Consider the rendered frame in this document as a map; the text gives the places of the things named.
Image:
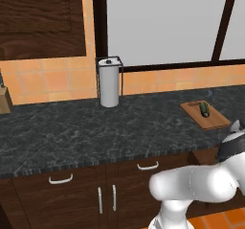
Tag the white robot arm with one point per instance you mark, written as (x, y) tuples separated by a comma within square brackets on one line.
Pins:
[(191, 183)]

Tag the green cucumber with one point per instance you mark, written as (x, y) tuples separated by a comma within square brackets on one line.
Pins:
[(204, 109)]

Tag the wooden cutting board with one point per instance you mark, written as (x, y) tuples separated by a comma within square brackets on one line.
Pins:
[(204, 115)]

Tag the dark wood drawer front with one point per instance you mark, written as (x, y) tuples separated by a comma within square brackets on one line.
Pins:
[(57, 179), (153, 165)]

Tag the dark framed window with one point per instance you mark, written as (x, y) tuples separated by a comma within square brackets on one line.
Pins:
[(166, 23)]

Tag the dark wood cupboard door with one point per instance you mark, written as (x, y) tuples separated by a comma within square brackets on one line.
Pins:
[(134, 201), (62, 207)]

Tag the wooden knife block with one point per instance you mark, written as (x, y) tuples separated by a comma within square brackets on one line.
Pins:
[(4, 100)]

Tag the dark wood wall cupboard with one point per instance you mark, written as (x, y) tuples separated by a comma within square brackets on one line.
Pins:
[(40, 18)]

